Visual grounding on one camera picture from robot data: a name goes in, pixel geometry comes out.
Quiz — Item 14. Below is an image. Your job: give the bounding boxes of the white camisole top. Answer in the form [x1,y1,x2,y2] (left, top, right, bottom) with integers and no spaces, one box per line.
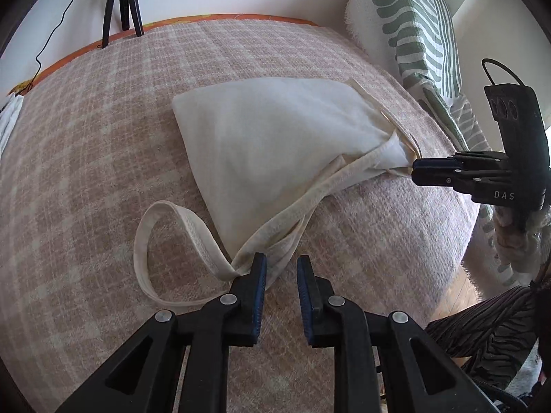
[133,77,421,300]

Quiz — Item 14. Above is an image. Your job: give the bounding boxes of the pink plaid bed cover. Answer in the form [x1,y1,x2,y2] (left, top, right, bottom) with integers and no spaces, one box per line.
[1,19,478,412]

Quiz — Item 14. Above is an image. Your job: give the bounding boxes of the black ring light cable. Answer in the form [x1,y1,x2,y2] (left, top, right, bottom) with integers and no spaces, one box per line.
[25,0,98,92]

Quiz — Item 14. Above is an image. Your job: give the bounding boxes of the folded white garment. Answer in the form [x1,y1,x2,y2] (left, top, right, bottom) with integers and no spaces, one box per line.
[0,93,24,156]

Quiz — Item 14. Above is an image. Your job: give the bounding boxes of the green white patterned throw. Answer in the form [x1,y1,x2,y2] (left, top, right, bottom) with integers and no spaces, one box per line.
[344,0,524,289]

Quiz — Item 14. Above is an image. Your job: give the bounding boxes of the striped dark trousers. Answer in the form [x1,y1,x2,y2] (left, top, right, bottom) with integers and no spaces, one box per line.
[425,284,550,390]

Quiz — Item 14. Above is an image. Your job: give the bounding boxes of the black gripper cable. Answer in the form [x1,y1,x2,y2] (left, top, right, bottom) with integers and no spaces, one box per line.
[481,58,527,88]

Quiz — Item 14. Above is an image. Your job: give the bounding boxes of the white gloved right hand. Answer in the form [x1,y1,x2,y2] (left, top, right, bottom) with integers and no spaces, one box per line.
[493,205,550,285]

